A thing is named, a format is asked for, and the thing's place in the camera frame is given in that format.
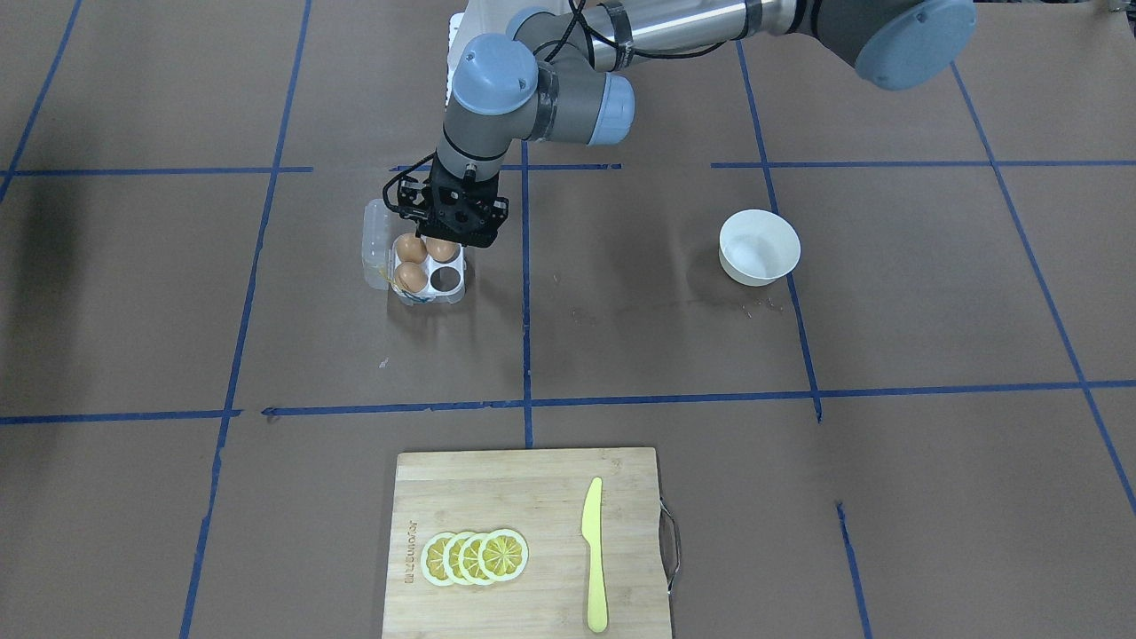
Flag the brown egg upper slot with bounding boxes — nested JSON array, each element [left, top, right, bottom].
[[394, 233, 429, 264]]

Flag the brown egg from bowl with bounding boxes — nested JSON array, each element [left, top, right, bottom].
[[423, 236, 462, 264]]

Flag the brown egg slot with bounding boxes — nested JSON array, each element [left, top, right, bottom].
[[393, 262, 431, 296], [394, 233, 429, 264]]

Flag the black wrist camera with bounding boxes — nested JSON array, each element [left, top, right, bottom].
[[383, 177, 431, 224]]

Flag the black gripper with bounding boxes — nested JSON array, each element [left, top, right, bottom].
[[419, 177, 509, 248]]

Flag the lemon slice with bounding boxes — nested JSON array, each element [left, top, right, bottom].
[[481, 526, 529, 583], [442, 531, 474, 586], [421, 532, 454, 588], [457, 532, 492, 586]]

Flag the lemon slice top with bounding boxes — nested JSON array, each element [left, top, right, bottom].
[[481, 526, 529, 583]]

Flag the bamboo cutting board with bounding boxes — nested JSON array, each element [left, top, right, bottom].
[[381, 446, 674, 638]]

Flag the yellow plastic knife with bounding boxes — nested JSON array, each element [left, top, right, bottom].
[[580, 478, 609, 634]]

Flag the brown egg lower slot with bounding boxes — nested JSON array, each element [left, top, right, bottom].
[[393, 262, 431, 296]]

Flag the white round bowl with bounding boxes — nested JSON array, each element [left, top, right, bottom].
[[718, 209, 801, 288]]

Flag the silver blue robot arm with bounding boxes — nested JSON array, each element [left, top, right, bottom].
[[383, 1, 977, 248]]

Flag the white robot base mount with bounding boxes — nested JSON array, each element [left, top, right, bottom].
[[444, 13, 465, 106]]

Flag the clear plastic egg carton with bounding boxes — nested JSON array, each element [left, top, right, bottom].
[[359, 199, 467, 306]]

